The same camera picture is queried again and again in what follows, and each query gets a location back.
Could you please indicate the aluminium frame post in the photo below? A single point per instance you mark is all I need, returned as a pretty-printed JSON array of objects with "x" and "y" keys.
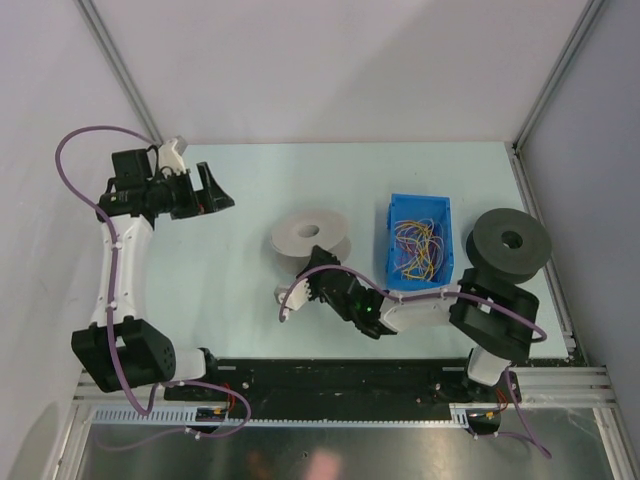
[
  {"x": 577, "y": 38},
  {"x": 115, "y": 61}
]

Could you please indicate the blue plastic bin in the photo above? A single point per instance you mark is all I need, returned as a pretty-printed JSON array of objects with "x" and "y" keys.
[{"x": 420, "y": 251}]

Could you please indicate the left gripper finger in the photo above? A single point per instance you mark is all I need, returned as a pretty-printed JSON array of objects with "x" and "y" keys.
[
  {"x": 212, "y": 200},
  {"x": 208, "y": 182}
]

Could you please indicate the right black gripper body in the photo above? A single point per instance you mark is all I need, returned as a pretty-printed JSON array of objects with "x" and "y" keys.
[{"x": 316, "y": 290}]

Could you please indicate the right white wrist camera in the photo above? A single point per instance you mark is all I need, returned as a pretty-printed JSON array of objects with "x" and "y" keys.
[{"x": 293, "y": 297}]

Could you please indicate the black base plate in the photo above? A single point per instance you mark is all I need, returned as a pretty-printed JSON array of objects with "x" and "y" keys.
[{"x": 353, "y": 390}]

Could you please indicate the right aluminium frame post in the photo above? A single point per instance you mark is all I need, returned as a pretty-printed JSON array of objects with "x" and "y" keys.
[{"x": 577, "y": 38}]

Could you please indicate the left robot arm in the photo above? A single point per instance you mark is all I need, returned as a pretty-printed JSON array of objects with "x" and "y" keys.
[{"x": 138, "y": 193}]

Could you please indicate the slotted grey cable duct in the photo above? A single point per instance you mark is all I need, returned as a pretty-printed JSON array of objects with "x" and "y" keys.
[{"x": 187, "y": 416}]

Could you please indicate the white cable spool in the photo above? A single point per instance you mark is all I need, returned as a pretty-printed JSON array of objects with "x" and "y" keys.
[{"x": 294, "y": 236}]

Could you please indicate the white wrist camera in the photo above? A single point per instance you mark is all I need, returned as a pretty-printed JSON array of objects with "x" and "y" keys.
[
  {"x": 293, "y": 297},
  {"x": 170, "y": 158}
]

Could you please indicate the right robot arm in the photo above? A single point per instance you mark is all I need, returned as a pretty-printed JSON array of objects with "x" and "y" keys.
[{"x": 497, "y": 316}]

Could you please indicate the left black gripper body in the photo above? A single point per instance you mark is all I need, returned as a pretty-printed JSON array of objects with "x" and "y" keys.
[{"x": 184, "y": 198}]

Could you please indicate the left aluminium frame post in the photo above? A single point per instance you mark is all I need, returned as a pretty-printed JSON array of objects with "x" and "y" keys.
[{"x": 115, "y": 61}]

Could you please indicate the dark grey cable spool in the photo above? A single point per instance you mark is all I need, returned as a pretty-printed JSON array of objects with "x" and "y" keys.
[{"x": 508, "y": 244}]

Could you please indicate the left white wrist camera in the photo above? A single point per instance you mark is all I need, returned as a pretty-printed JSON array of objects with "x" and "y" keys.
[{"x": 170, "y": 158}]

